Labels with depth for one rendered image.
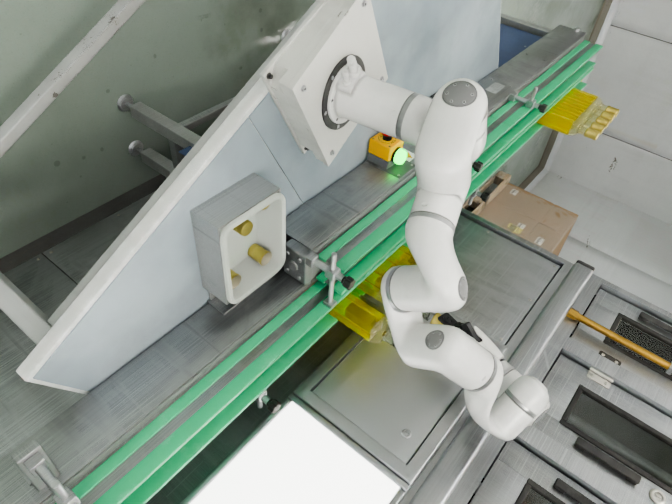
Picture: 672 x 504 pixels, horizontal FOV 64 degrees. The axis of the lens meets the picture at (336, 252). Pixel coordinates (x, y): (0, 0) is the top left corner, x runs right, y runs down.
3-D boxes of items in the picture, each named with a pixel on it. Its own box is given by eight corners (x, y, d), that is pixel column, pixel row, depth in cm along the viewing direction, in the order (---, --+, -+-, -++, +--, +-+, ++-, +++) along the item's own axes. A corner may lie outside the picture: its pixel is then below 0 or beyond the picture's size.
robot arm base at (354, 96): (317, 80, 101) (387, 105, 95) (353, 36, 105) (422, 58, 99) (332, 134, 114) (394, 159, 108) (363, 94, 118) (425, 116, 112)
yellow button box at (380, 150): (365, 159, 149) (386, 170, 146) (368, 136, 144) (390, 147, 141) (379, 149, 153) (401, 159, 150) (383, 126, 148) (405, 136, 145)
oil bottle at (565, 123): (521, 117, 208) (592, 145, 197) (526, 104, 205) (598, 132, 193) (527, 112, 212) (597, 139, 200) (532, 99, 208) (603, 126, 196)
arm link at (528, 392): (519, 429, 104) (553, 394, 103) (479, 389, 109) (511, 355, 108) (532, 430, 116) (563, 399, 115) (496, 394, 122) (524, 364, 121)
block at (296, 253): (281, 273, 129) (303, 287, 126) (281, 245, 123) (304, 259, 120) (291, 265, 131) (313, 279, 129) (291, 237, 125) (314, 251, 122)
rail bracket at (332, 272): (303, 292, 128) (344, 320, 123) (305, 241, 116) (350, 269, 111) (311, 285, 130) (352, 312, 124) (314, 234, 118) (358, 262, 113)
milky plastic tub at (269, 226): (203, 288, 117) (230, 309, 114) (190, 211, 102) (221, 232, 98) (259, 248, 127) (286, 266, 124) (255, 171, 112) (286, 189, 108)
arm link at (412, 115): (399, 152, 109) (471, 180, 102) (391, 110, 97) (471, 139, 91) (422, 116, 111) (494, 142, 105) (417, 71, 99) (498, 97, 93)
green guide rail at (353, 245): (317, 257, 124) (343, 274, 121) (317, 254, 124) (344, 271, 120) (583, 42, 226) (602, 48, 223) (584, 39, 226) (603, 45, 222)
